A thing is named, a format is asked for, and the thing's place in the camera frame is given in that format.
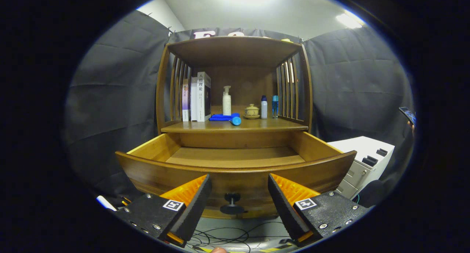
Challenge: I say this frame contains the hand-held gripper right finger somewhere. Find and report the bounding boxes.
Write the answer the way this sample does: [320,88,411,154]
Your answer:
[267,173,369,246]

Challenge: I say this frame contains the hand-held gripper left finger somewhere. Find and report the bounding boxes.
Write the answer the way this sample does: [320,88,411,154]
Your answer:
[116,173,213,248]

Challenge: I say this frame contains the black drawer knob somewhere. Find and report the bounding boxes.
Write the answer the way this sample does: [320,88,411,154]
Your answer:
[220,193,247,215]

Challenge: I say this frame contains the brown wooden drawer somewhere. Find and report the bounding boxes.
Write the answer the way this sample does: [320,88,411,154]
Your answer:
[115,131,357,220]

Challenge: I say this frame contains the wooden countertop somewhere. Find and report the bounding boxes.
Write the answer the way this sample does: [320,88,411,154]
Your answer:
[160,115,309,133]

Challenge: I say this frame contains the white drawer unit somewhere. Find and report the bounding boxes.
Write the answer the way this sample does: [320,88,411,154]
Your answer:
[327,136,396,200]

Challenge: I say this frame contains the brown wooden cabinet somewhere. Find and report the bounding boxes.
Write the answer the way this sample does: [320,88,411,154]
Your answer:
[155,36,313,151]

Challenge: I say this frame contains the dark rounded object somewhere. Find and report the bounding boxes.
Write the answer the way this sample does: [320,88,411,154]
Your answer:
[354,180,390,209]

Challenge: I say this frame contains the beige lidded teacup with saucer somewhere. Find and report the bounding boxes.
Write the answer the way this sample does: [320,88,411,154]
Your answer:
[244,104,261,120]

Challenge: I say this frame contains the thin white book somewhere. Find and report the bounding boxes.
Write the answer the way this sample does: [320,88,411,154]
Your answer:
[190,77,199,122]

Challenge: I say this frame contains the purple book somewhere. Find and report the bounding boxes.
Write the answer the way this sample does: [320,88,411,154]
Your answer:
[181,79,191,122]

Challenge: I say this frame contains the white pump bottle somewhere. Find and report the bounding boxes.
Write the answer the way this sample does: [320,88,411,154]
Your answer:
[223,86,232,116]

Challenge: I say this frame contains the thick white and black book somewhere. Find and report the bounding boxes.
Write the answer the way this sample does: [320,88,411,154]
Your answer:
[197,71,212,122]

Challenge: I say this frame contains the black backdrop cloth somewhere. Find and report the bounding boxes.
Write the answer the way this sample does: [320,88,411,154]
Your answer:
[62,10,415,202]

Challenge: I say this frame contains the dark smartphone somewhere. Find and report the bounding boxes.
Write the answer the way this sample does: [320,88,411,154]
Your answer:
[399,106,417,126]

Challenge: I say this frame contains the rectangular ceiling light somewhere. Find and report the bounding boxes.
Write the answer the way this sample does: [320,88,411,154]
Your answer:
[335,11,366,29]

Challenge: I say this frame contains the tangled black floor cables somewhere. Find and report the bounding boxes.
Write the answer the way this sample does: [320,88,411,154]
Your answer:
[184,220,294,253]

